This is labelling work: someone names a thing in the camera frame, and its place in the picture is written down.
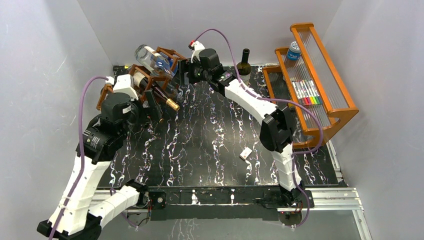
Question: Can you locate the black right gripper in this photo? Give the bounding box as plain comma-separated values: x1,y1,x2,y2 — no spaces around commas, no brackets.
172,58,212,87

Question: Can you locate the clear glass corked bottle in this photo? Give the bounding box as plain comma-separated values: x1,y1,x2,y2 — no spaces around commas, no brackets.
134,44,185,80

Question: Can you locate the dark green wine bottle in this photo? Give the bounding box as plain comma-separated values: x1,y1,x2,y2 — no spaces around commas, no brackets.
236,48,252,86

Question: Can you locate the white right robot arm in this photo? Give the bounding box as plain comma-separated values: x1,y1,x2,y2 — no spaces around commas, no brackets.
176,41,311,208

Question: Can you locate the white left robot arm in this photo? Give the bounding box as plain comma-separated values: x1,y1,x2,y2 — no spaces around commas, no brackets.
36,92,151,240

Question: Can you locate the gold-capped red wine bottle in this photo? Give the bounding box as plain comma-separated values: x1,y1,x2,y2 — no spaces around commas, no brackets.
133,71,180,111

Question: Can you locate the brown wooden wine rack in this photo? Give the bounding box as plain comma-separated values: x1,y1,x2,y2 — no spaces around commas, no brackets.
96,63,173,110

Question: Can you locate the small white box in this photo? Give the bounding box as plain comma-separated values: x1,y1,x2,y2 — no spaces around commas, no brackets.
239,147,253,161

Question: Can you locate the blue lidded small jar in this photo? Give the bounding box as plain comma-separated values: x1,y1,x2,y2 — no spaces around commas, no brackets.
286,41,301,61

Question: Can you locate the orange wooden display shelf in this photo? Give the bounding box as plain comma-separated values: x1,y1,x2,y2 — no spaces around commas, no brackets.
262,22,359,145

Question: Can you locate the row of coloured markers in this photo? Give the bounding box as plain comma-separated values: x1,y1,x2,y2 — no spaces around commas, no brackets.
291,79,323,106

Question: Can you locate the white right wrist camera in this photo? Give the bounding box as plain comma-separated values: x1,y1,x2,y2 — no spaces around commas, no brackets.
188,40,205,63

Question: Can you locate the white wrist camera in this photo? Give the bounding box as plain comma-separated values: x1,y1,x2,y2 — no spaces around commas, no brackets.
188,40,205,63
105,74,139,101

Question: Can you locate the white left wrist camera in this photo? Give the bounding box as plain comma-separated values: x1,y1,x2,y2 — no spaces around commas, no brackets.
105,74,139,101

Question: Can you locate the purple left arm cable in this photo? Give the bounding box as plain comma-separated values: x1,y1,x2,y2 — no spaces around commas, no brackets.
47,75,140,240

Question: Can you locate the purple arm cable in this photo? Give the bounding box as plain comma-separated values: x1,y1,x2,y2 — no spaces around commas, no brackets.
188,28,325,229
47,75,140,240

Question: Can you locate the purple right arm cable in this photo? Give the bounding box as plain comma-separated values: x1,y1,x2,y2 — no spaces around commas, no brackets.
188,28,325,229

